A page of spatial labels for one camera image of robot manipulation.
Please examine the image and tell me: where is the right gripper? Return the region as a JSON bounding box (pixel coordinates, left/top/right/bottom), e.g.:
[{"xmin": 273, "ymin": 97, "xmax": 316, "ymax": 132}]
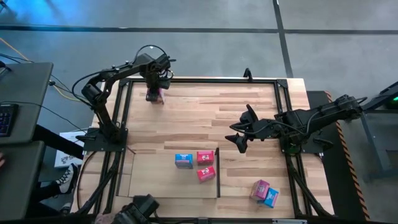
[{"xmin": 225, "ymin": 104, "xmax": 277, "ymax": 154}]

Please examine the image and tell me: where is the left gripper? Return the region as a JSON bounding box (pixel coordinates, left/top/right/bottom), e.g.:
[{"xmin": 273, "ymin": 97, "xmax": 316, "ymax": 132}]
[{"xmin": 145, "ymin": 70, "xmax": 161, "ymax": 103}]

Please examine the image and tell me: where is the red cereal box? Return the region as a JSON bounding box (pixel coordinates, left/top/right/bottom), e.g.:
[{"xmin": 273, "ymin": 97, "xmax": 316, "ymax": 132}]
[
  {"xmin": 196, "ymin": 166, "xmax": 216, "ymax": 184},
  {"xmin": 196, "ymin": 150, "xmax": 215, "ymax": 166}
]

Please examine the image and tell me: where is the blue cereal box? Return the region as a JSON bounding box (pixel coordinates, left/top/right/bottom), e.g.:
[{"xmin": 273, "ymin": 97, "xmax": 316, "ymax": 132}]
[
  {"xmin": 174, "ymin": 153, "xmax": 194, "ymax": 170},
  {"xmin": 261, "ymin": 187, "xmax": 280, "ymax": 209}
]

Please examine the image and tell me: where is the shallow wooden tray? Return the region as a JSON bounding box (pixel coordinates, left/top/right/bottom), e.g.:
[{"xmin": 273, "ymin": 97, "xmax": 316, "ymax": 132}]
[{"xmin": 115, "ymin": 146, "xmax": 221, "ymax": 199}]

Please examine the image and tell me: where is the black hazard-striped floor mat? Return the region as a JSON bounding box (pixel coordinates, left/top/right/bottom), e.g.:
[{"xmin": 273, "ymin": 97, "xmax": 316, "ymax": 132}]
[{"xmin": 306, "ymin": 90, "xmax": 371, "ymax": 222}]

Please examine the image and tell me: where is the person's leg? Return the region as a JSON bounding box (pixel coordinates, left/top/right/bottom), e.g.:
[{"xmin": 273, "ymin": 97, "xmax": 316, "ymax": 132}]
[{"xmin": 32, "ymin": 124, "xmax": 85, "ymax": 160}]

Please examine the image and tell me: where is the white cardboard box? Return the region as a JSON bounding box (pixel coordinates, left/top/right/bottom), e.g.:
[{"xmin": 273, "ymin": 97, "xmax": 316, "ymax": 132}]
[{"xmin": 53, "ymin": 131, "xmax": 87, "ymax": 169}]

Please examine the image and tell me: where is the black device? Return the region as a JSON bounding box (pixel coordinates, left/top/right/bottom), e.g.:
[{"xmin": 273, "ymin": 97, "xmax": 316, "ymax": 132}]
[{"xmin": 111, "ymin": 194, "xmax": 160, "ymax": 224}]

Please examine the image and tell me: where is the person's shoe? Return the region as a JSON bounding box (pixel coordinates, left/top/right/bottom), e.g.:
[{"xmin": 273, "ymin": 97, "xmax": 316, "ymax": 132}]
[
  {"xmin": 57, "ymin": 162, "xmax": 80, "ymax": 195},
  {"xmin": 58, "ymin": 201, "xmax": 75, "ymax": 216}
]

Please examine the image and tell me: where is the grey desk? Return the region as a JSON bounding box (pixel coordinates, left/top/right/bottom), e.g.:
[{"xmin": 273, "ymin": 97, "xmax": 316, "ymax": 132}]
[
  {"xmin": 0, "ymin": 140, "xmax": 47, "ymax": 222},
  {"xmin": 0, "ymin": 62, "xmax": 54, "ymax": 146}
]

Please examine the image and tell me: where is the dark metal cart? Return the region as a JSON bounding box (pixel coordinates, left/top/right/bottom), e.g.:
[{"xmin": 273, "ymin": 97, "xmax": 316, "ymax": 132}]
[{"xmin": 341, "ymin": 80, "xmax": 398, "ymax": 182}]

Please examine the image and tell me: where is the black keyboard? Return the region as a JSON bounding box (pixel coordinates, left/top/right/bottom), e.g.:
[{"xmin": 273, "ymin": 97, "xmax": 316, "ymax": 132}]
[{"xmin": 0, "ymin": 103, "xmax": 19, "ymax": 138}]

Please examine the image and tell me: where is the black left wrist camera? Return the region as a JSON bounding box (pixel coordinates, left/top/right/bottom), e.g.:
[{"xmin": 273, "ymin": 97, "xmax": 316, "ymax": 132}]
[{"xmin": 159, "ymin": 77, "xmax": 172, "ymax": 91}]

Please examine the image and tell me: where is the silver bracket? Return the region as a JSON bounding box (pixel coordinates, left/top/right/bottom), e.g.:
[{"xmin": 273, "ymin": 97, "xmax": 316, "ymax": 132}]
[{"xmin": 271, "ymin": 218, "xmax": 308, "ymax": 224}]

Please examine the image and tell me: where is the black cable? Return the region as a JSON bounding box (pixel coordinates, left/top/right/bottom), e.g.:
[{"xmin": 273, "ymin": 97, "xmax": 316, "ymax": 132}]
[{"xmin": 0, "ymin": 100, "xmax": 90, "ymax": 134}]

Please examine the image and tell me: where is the yellow cable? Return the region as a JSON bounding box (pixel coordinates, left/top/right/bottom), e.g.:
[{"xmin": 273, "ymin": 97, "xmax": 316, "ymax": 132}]
[{"xmin": 0, "ymin": 37, "xmax": 82, "ymax": 103}]

